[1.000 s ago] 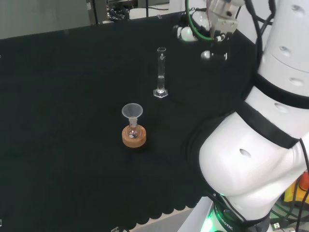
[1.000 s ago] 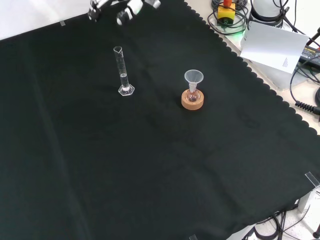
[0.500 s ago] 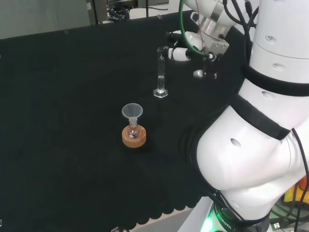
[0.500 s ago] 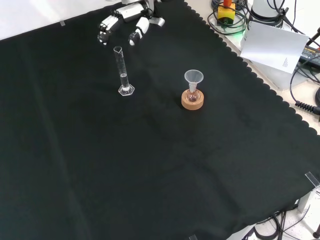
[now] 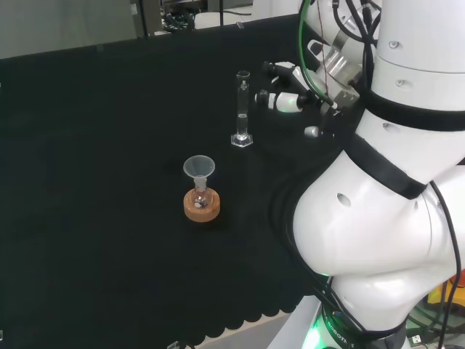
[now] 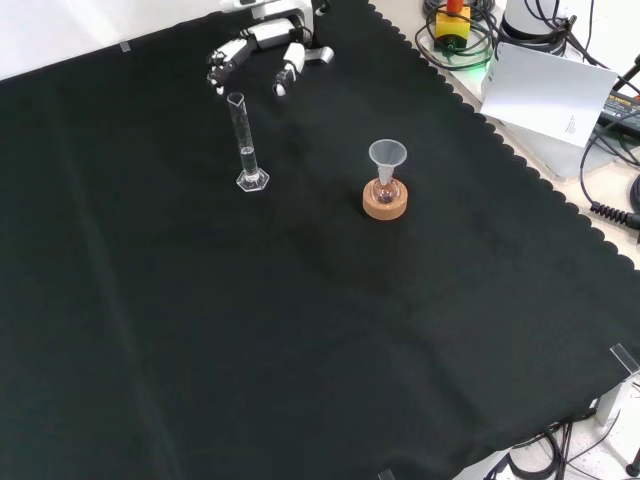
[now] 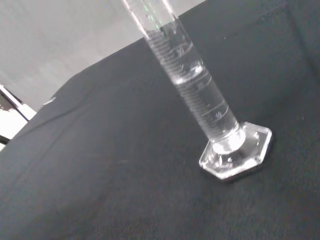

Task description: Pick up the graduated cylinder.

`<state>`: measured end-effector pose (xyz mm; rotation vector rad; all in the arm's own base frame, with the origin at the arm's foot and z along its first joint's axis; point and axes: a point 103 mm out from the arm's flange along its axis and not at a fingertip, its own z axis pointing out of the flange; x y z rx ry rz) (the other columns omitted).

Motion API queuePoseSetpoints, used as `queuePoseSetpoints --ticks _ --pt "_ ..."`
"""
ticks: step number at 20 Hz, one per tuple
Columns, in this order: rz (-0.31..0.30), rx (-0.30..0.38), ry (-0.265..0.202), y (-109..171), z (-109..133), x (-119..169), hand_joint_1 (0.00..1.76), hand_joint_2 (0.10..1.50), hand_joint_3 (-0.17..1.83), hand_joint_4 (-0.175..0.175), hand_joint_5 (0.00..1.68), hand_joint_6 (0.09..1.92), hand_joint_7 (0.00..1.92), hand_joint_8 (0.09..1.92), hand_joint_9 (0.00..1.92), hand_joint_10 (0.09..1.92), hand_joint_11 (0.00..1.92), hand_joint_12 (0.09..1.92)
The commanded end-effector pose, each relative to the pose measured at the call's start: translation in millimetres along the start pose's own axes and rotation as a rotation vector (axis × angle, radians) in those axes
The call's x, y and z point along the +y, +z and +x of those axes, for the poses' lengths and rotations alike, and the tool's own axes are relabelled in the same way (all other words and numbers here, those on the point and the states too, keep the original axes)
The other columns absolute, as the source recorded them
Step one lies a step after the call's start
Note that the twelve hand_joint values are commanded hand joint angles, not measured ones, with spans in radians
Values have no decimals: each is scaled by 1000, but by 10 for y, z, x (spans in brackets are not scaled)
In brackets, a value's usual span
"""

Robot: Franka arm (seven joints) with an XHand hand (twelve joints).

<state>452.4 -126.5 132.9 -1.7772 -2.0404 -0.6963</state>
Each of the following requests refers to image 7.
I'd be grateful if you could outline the black table cloth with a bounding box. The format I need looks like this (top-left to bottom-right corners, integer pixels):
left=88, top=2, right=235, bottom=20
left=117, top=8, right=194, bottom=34
left=0, top=0, right=320, bottom=240

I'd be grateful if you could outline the grey backdrop panel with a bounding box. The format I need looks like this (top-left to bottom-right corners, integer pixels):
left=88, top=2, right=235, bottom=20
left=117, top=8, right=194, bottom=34
left=0, top=0, right=207, bottom=111

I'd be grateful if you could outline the white desk partition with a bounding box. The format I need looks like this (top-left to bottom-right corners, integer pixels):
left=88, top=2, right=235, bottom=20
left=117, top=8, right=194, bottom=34
left=0, top=83, right=38, bottom=151

